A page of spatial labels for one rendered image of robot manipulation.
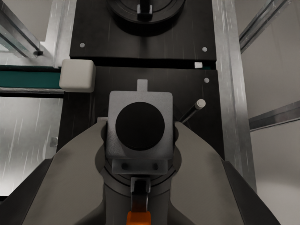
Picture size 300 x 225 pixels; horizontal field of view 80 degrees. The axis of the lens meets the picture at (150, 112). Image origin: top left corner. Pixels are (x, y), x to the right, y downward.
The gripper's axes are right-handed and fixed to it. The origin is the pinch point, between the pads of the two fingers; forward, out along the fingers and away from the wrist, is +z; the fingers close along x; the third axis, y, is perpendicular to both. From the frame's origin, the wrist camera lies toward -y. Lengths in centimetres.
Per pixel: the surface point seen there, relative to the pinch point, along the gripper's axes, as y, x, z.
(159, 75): 1.3, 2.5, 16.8
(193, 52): -1.9, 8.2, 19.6
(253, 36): -4.3, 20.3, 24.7
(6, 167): 15.7, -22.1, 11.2
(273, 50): -0.7, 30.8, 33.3
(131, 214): 7.9, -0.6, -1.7
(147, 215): 7.9, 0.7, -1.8
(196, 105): 0.4, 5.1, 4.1
